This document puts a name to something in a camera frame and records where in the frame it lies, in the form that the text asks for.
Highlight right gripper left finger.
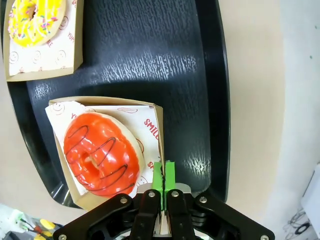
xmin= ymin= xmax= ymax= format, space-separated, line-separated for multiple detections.
xmin=53 ymin=162 xmax=165 ymax=240

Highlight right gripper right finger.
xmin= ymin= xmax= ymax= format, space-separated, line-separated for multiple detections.
xmin=164 ymin=161 xmax=276 ymax=240

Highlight brown cardboard box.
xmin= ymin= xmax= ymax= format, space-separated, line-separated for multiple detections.
xmin=48 ymin=96 xmax=165 ymax=210
xmin=2 ymin=0 xmax=85 ymax=83

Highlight red glazed donut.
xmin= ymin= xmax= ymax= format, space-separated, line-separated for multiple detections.
xmin=63 ymin=112 xmax=146 ymax=197

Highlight white printed liner paper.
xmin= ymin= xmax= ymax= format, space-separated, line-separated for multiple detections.
xmin=44 ymin=100 xmax=161 ymax=197
xmin=8 ymin=0 xmax=77 ymax=77

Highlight yellow sprinkled donut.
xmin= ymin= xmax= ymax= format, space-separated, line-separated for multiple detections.
xmin=7 ymin=0 xmax=67 ymax=48

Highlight tangled black floor cables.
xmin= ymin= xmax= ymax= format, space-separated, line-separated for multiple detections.
xmin=282 ymin=208 xmax=315 ymax=237

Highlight large black handled tray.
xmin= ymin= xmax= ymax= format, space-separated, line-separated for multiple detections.
xmin=0 ymin=0 xmax=231 ymax=210

